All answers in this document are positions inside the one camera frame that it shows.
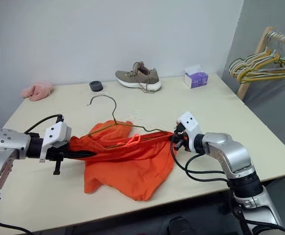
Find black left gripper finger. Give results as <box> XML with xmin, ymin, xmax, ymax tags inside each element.
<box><xmin>65</xmin><ymin>149</ymin><xmax>96</xmax><ymax>159</ymax></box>

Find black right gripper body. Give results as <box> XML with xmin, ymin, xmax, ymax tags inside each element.
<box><xmin>173</xmin><ymin>123</ymin><xmax>190</xmax><ymax>152</ymax></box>

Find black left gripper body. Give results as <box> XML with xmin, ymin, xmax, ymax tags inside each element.
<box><xmin>45</xmin><ymin>143</ymin><xmax>71</xmax><ymax>176</ymax></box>

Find orange shorts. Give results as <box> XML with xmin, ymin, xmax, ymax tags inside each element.
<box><xmin>68</xmin><ymin>120</ymin><xmax>178</xmax><ymax>202</ymax></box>

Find olive wire clothes hanger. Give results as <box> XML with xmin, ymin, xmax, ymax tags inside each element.
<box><xmin>86</xmin><ymin>94</ymin><xmax>175</xmax><ymax>149</ymax></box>

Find purple and white tissue box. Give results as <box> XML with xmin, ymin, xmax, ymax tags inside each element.
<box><xmin>183</xmin><ymin>64</ymin><xmax>209</xmax><ymax>89</ymax></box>

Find taupe sneaker with white sole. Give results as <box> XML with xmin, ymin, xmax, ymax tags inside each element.
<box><xmin>115</xmin><ymin>61</ymin><xmax>162</xmax><ymax>94</ymax></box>

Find pink fluffy cloth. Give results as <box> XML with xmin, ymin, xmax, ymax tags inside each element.
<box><xmin>21</xmin><ymin>81</ymin><xmax>54</xmax><ymax>102</ymax></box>

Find dark rounded shape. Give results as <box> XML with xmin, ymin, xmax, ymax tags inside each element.
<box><xmin>166</xmin><ymin>215</ymin><xmax>194</xmax><ymax>235</ymax></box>

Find bunch of coloured hangers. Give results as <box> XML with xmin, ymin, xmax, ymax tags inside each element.
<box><xmin>234</xmin><ymin>36</ymin><xmax>285</xmax><ymax>83</ymax></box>

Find wooden clothes rack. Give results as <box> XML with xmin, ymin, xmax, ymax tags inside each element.
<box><xmin>237</xmin><ymin>26</ymin><xmax>285</xmax><ymax>100</ymax></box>

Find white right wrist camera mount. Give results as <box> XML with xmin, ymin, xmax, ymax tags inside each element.
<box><xmin>176</xmin><ymin>111</ymin><xmax>203</xmax><ymax>154</ymax></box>

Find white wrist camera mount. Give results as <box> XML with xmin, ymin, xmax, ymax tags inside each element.
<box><xmin>38</xmin><ymin>121</ymin><xmax>72</xmax><ymax>163</ymax></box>
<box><xmin>176</xmin><ymin>111</ymin><xmax>203</xmax><ymax>154</ymax></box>

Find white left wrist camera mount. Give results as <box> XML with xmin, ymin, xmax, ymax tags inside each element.
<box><xmin>38</xmin><ymin>121</ymin><xmax>72</xmax><ymax>163</ymax></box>

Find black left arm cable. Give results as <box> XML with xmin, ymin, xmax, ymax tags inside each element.
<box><xmin>23</xmin><ymin>114</ymin><xmax>65</xmax><ymax>135</ymax></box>

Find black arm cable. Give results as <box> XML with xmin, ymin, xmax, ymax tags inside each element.
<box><xmin>170</xmin><ymin>139</ymin><xmax>233</xmax><ymax>183</ymax></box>
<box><xmin>23</xmin><ymin>114</ymin><xmax>65</xmax><ymax>135</ymax></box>

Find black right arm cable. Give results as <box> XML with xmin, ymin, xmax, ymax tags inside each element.
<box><xmin>170</xmin><ymin>139</ymin><xmax>233</xmax><ymax>183</ymax></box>

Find white wire hanger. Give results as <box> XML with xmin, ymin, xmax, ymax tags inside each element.
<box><xmin>229</xmin><ymin>33</ymin><xmax>284</xmax><ymax>75</ymax></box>

